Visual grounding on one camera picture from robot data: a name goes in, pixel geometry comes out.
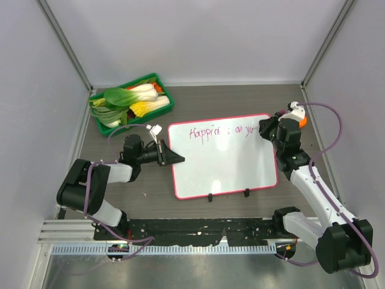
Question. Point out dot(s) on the green bok choy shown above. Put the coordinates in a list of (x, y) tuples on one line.
[(123, 97)]

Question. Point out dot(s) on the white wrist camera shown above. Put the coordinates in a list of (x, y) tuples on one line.
[(295, 112), (153, 131)]

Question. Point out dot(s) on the pink framed whiteboard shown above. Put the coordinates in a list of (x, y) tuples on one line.
[(222, 156)]

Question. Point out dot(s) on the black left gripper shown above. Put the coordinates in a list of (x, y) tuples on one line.
[(170, 157)]

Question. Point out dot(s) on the green scallion bunch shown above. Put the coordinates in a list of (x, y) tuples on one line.
[(110, 118)]

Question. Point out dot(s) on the green plastic vegetable tray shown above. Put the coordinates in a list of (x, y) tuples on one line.
[(152, 78)]

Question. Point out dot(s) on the white slotted cable duct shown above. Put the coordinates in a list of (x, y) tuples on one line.
[(110, 249)]

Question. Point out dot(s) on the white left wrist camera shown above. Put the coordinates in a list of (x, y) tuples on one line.
[(153, 131)]

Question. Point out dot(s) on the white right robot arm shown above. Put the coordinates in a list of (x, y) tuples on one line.
[(340, 240)]

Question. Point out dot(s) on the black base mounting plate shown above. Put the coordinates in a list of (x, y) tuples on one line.
[(202, 232)]

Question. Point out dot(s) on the yellow white napa cabbage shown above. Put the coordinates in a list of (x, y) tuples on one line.
[(143, 108)]

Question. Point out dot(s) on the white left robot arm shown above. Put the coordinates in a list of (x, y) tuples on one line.
[(84, 187)]

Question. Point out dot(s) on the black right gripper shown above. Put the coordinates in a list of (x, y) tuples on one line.
[(266, 125)]

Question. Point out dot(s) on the orange tangerine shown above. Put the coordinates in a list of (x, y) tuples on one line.
[(303, 122)]

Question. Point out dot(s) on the metal wire whiteboard stand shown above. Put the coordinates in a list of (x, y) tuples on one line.
[(245, 192)]

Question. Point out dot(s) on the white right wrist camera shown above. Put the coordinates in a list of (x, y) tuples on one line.
[(295, 112)]

